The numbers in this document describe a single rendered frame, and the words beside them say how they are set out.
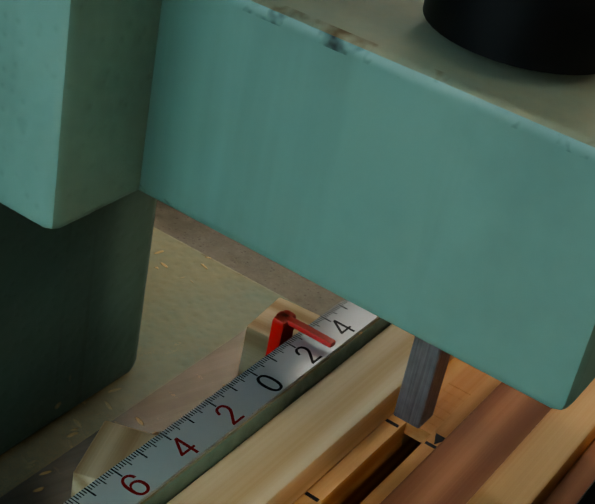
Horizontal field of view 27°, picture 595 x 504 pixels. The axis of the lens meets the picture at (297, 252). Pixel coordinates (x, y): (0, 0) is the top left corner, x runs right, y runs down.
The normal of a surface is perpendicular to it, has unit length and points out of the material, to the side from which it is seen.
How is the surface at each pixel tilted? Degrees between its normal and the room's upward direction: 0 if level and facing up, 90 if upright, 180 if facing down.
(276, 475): 0
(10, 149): 90
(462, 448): 0
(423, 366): 90
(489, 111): 67
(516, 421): 0
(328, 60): 90
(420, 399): 90
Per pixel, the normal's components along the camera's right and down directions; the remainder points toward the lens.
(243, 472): 0.17, -0.83
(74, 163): 0.81, 0.42
